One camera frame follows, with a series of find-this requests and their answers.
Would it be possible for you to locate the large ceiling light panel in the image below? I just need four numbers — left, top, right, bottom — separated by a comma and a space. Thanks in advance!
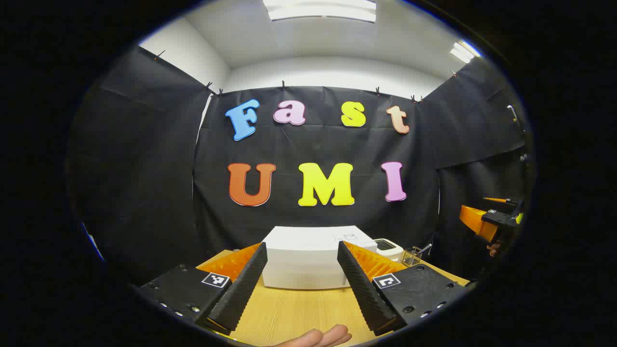
263, 0, 377, 23

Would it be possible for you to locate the white microwave oven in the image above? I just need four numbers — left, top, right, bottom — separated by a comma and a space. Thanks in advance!
261, 225, 378, 290

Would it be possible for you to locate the black backdrop cloth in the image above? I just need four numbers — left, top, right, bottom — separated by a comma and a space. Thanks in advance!
67, 46, 528, 285

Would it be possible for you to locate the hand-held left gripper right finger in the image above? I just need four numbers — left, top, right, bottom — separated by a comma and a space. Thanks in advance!
336, 240, 469, 337

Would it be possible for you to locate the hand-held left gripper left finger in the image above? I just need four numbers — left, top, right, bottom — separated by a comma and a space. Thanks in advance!
137, 242, 268, 336

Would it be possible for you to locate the small ceiling light panel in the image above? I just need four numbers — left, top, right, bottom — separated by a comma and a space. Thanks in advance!
450, 41, 483, 64

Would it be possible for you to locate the white toaster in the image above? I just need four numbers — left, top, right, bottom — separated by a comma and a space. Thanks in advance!
374, 238, 404, 262

